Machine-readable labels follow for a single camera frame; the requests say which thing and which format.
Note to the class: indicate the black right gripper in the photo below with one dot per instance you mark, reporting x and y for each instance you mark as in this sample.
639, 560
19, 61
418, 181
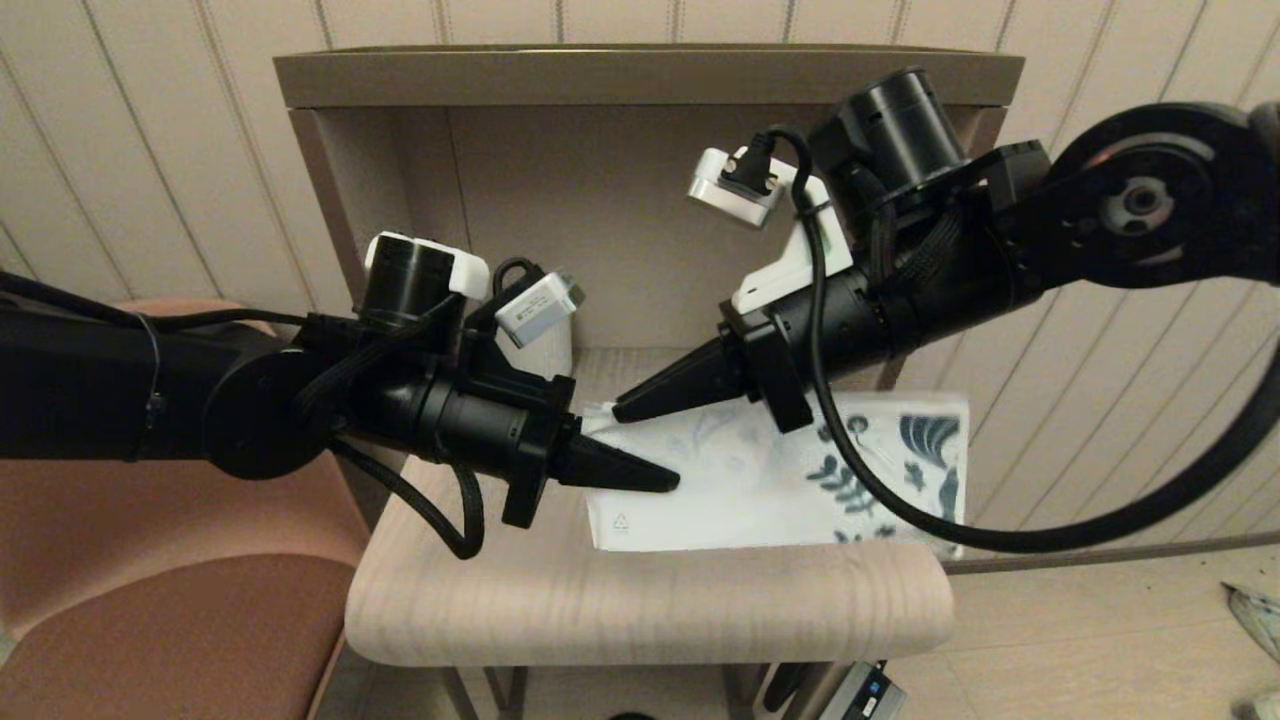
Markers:
880, 310

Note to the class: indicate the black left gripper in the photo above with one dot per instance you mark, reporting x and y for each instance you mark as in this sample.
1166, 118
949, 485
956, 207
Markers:
470, 420

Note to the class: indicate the white floral zip pouch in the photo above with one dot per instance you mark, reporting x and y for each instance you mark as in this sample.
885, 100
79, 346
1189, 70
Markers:
720, 500

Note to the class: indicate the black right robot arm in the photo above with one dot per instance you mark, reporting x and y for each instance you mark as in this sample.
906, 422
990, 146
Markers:
1150, 200

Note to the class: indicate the white ribbed ceramic mug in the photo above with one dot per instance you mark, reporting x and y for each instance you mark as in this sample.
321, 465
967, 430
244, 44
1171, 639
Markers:
555, 355

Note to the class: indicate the beige wooden desk with hutch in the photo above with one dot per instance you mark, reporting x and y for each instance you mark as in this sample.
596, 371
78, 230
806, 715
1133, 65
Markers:
640, 80

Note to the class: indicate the pink chair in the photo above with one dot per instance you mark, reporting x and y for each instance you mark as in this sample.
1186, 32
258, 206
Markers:
150, 640

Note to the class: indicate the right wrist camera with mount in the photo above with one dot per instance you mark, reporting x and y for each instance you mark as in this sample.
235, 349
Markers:
790, 275

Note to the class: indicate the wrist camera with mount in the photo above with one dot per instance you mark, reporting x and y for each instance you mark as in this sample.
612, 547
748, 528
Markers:
790, 275
535, 308

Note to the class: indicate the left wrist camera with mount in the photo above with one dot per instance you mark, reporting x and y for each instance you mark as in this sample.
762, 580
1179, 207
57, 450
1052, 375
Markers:
535, 308

